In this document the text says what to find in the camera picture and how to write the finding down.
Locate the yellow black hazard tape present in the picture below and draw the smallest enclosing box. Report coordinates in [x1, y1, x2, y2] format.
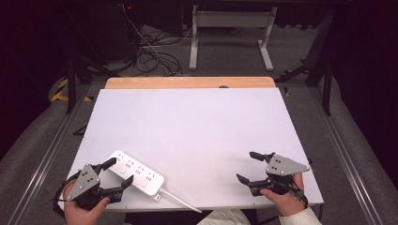
[51, 78, 95, 103]

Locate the person's left hand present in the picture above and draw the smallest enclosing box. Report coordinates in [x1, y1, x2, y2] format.
[63, 179, 111, 225]

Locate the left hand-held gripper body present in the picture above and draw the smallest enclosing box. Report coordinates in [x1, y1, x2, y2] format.
[67, 163, 123, 211]

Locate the white power strip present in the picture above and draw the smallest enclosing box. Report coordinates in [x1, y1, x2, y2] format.
[107, 150, 166, 198]

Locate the person's right hand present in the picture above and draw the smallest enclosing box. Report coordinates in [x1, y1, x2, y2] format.
[260, 172, 306, 218]

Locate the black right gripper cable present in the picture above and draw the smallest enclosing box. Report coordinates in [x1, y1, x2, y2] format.
[289, 179, 310, 210]

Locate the white metal desk frame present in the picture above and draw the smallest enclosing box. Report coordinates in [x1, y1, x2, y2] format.
[189, 4, 279, 72]

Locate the black floor cable bundle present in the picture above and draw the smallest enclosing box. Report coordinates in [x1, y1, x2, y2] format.
[133, 26, 184, 78]

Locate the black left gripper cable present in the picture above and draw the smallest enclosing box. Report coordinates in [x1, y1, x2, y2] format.
[52, 173, 81, 219]

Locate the white board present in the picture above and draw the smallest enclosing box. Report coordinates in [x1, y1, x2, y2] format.
[57, 87, 325, 211]

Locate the person's white clothing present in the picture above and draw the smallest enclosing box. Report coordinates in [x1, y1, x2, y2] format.
[196, 208, 252, 225]

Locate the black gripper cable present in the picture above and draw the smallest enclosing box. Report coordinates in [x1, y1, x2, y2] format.
[52, 173, 81, 219]
[289, 179, 310, 210]

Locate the white floor cable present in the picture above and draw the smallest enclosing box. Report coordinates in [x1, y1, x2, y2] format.
[120, 3, 193, 77]

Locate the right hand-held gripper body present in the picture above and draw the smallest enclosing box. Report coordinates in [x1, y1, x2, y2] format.
[248, 152, 312, 198]

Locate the aluminium floor rail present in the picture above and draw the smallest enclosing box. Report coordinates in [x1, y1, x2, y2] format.
[307, 86, 385, 225]
[7, 83, 92, 225]

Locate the black metal stand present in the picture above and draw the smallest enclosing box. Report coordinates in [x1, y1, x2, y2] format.
[65, 54, 122, 115]
[274, 8, 334, 117]

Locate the white power strip cable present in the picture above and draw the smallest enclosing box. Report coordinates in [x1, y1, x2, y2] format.
[153, 187, 204, 215]

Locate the wooden table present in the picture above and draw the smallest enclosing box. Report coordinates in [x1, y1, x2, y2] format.
[104, 76, 277, 90]

